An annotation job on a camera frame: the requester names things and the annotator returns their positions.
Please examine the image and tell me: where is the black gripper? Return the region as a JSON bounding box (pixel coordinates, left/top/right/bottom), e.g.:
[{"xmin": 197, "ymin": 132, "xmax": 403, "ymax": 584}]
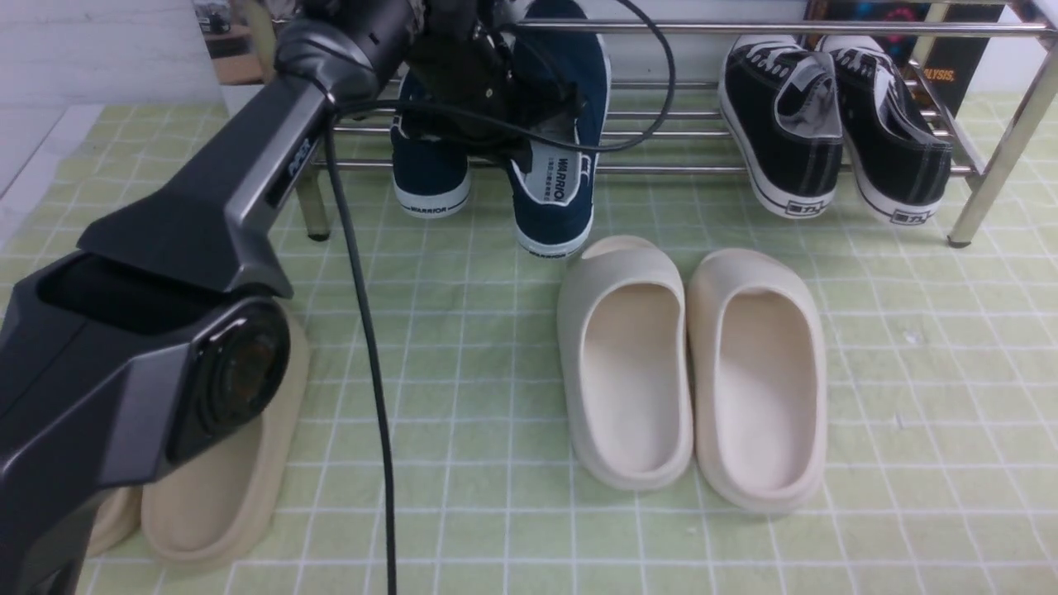
[{"xmin": 401, "ymin": 1, "xmax": 579, "ymax": 169}]

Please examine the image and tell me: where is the navy canvas shoe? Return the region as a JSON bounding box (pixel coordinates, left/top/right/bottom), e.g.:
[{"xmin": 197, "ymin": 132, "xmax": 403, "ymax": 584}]
[
  {"xmin": 506, "ymin": 30, "xmax": 612, "ymax": 259},
  {"xmin": 389, "ymin": 112, "xmax": 471, "ymax": 219}
]

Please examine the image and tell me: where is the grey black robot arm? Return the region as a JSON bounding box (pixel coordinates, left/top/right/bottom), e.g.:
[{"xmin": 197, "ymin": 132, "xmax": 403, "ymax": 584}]
[{"xmin": 2, "ymin": 1, "xmax": 582, "ymax": 594}]

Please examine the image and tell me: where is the metal shoe rack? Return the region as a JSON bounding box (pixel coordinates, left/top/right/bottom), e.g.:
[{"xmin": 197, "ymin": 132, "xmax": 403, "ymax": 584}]
[{"xmin": 240, "ymin": 0, "xmax": 1058, "ymax": 249}]

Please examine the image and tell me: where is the cream left slipper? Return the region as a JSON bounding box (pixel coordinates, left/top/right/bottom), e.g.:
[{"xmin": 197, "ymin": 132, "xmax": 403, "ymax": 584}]
[{"xmin": 557, "ymin": 235, "xmax": 693, "ymax": 491}]

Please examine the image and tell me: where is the cream slipper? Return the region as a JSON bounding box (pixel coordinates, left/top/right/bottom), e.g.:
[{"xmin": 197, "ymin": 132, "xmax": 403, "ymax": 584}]
[
  {"xmin": 685, "ymin": 248, "xmax": 827, "ymax": 515},
  {"xmin": 557, "ymin": 235, "xmax": 693, "ymax": 491}
]

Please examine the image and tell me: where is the black sneaker left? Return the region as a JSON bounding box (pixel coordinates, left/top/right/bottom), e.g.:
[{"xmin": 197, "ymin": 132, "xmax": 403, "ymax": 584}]
[{"xmin": 717, "ymin": 34, "xmax": 844, "ymax": 220}]

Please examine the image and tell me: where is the black sneaker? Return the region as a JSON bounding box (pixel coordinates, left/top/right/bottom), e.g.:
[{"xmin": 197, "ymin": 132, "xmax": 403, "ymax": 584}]
[
  {"xmin": 816, "ymin": 35, "xmax": 953, "ymax": 227},
  {"xmin": 717, "ymin": 34, "xmax": 844, "ymax": 220}
]

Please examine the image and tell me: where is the cream right slipper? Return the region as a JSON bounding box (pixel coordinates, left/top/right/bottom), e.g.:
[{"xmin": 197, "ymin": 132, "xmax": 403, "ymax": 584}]
[{"xmin": 685, "ymin": 248, "xmax": 827, "ymax": 515}]

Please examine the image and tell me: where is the black sneaker right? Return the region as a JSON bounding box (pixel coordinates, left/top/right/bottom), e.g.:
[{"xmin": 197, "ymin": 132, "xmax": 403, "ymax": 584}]
[{"xmin": 816, "ymin": 35, "xmax": 953, "ymax": 227}]

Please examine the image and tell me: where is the dark printed box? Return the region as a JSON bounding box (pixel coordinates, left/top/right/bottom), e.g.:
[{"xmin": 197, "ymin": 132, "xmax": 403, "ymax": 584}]
[{"xmin": 803, "ymin": 1, "xmax": 1003, "ymax": 114}]

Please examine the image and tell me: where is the tan slipper right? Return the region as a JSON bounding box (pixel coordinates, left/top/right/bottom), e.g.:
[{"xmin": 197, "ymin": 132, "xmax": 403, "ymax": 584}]
[{"xmin": 141, "ymin": 302, "xmax": 310, "ymax": 571}]

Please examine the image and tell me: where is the tan slipper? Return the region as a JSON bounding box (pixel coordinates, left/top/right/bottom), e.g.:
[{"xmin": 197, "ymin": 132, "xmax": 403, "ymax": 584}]
[
  {"xmin": 86, "ymin": 487, "xmax": 142, "ymax": 557},
  {"xmin": 141, "ymin": 302, "xmax": 310, "ymax": 571}
]

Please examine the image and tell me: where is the tan slipper left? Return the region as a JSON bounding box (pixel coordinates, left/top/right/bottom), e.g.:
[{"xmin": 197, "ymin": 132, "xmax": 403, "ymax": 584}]
[{"xmin": 86, "ymin": 487, "xmax": 142, "ymax": 557}]

